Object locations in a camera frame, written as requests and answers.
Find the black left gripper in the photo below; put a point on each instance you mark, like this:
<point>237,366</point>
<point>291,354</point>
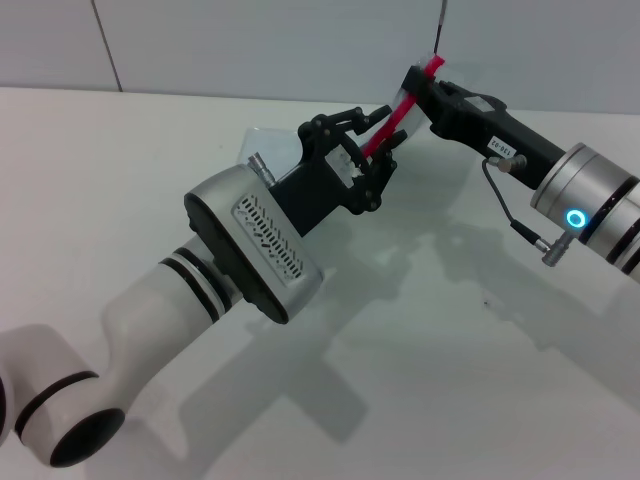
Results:
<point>320,185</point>

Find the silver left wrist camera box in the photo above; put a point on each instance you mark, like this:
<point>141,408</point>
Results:
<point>260,240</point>

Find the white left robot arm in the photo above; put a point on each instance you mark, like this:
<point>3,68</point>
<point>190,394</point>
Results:
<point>150,320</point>

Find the transparent document bag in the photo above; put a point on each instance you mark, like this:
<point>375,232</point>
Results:
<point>400,112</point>

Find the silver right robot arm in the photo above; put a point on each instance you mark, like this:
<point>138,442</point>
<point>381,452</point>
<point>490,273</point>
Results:
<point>595,205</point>

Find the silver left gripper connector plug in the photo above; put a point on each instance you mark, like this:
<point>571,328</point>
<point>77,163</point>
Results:
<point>261,170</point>

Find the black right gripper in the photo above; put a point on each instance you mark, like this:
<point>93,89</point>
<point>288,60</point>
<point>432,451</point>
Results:
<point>490,130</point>

